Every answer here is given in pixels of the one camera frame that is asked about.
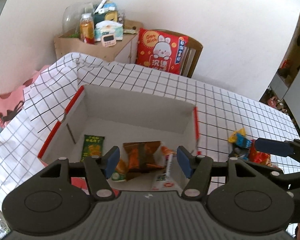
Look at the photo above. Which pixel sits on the red rabbit cushion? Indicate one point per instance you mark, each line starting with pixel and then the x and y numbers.
pixel 160 50

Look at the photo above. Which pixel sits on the orange juice bottle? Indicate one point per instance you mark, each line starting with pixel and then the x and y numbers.
pixel 86 28

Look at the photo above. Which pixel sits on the tissue pack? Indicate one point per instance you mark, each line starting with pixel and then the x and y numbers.
pixel 108 27

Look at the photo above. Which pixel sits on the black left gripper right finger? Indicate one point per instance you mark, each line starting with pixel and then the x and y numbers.
pixel 197 169

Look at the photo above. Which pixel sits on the pink digital timer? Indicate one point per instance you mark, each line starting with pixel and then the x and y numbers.
pixel 108 40

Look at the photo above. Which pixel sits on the dark red foil snack packet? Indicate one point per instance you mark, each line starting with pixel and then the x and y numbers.
pixel 143 158

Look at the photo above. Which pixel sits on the red cardboard box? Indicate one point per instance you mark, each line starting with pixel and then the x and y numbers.
pixel 120 116

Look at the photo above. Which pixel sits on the orange burger snack packet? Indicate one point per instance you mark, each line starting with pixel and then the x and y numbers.
pixel 120 172

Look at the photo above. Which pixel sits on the teal yellow toy box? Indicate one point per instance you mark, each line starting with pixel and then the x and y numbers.
pixel 107 13

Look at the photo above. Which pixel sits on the pink patterned cloth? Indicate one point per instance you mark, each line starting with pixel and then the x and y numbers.
pixel 11 103

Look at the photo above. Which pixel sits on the yellow snack packet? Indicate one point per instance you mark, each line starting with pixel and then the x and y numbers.
pixel 236 135

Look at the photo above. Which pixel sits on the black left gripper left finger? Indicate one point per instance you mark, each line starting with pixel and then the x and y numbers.
pixel 98 169

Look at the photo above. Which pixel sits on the white black grid tablecloth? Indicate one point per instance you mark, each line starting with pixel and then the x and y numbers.
pixel 220 111

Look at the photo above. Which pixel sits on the clear glass dome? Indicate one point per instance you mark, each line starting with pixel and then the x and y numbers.
pixel 72 15

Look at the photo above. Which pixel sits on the blue snack packet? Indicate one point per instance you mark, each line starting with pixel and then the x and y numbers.
pixel 244 145

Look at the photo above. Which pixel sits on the black snack packet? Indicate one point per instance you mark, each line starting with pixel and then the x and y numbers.
pixel 236 152

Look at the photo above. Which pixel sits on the white gray wall cabinets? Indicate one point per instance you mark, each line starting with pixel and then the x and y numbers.
pixel 286 82

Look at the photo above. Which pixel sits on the big red snack bag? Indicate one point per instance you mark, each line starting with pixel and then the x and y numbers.
pixel 258 157

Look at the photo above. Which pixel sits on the wooden side cabinet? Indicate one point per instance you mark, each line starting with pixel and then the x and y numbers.
pixel 124 51

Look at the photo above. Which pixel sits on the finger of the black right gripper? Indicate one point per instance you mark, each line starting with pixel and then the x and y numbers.
pixel 280 148

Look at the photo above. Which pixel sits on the wooden chair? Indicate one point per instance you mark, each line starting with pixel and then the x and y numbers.
pixel 190 57

